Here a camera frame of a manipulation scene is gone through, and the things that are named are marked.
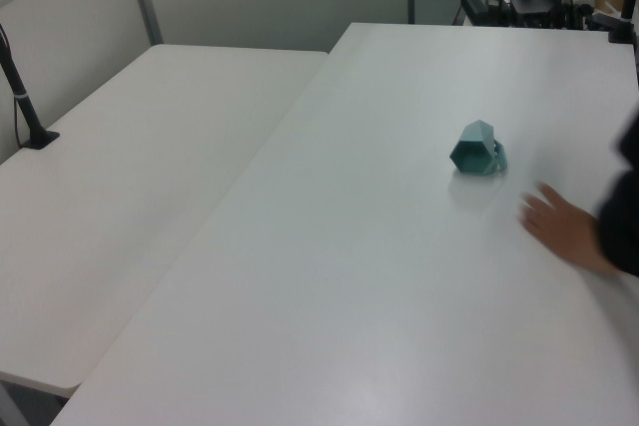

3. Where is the black equipment case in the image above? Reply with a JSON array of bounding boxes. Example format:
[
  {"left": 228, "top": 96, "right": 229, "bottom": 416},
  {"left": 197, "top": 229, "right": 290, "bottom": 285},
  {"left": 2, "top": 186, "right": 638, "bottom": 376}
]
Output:
[{"left": 459, "top": 0, "right": 502, "bottom": 24}]

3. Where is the teal faceted cup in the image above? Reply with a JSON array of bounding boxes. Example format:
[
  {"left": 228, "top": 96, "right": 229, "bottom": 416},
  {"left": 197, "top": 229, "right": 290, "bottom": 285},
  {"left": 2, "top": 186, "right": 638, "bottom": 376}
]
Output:
[{"left": 448, "top": 119, "right": 512, "bottom": 179}]

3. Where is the black camera pole, white band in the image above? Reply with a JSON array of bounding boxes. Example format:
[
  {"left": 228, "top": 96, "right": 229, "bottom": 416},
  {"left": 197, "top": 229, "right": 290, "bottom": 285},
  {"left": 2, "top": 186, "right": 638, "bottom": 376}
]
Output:
[{"left": 0, "top": 21, "right": 61, "bottom": 150}]

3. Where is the black flat device box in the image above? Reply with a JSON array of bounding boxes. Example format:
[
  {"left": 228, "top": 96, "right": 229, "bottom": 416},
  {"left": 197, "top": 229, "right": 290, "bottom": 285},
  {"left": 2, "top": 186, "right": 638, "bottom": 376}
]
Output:
[{"left": 509, "top": 0, "right": 556, "bottom": 17}]

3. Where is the black sleeved forearm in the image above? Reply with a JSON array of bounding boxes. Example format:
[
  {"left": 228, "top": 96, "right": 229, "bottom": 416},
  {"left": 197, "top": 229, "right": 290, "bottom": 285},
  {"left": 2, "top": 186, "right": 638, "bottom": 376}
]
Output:
[{"left": 595, "top": 100, "right": 639, "bottom": 278}]

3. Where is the person's hand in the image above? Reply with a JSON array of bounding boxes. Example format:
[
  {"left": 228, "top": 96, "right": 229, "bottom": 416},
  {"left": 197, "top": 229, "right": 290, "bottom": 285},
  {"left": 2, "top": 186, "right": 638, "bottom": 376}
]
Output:
[{"left": 518, "top": 181, "right": 616, "bottom": 276}]

